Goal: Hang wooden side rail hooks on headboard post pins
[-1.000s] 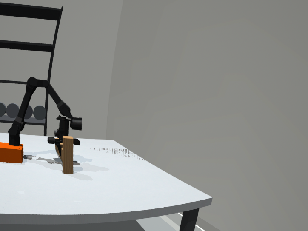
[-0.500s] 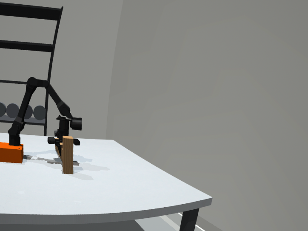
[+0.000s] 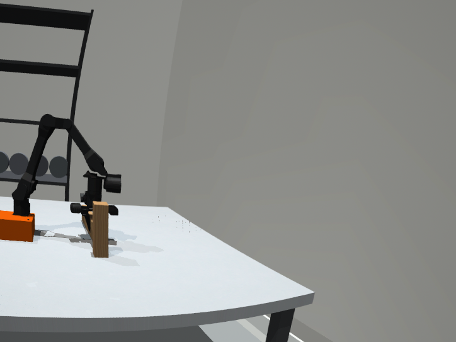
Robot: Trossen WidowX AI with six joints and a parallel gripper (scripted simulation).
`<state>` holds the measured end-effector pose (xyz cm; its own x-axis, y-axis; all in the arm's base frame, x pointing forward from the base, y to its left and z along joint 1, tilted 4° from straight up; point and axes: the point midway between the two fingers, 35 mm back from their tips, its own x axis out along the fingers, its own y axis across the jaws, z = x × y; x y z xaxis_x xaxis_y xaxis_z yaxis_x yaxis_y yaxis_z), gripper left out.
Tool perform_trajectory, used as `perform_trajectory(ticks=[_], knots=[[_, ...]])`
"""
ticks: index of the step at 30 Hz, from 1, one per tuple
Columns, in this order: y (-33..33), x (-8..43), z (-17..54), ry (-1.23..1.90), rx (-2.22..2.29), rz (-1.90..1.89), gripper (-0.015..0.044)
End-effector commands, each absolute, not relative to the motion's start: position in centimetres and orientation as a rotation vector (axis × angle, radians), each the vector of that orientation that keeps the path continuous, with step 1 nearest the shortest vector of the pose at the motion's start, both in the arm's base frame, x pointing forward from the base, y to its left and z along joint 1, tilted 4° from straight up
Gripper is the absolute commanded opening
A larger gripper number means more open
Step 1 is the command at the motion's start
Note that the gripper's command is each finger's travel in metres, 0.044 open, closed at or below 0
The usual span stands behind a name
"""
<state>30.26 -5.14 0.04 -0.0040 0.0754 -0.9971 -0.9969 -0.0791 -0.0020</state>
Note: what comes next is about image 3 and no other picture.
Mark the brown wooden post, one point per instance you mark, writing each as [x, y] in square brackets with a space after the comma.
[100, 229]

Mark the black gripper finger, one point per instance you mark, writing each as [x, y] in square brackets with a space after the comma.
[87, 217]

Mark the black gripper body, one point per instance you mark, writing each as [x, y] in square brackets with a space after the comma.
[93, 196]

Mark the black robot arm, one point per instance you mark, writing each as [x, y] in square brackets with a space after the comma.
[27, 184]

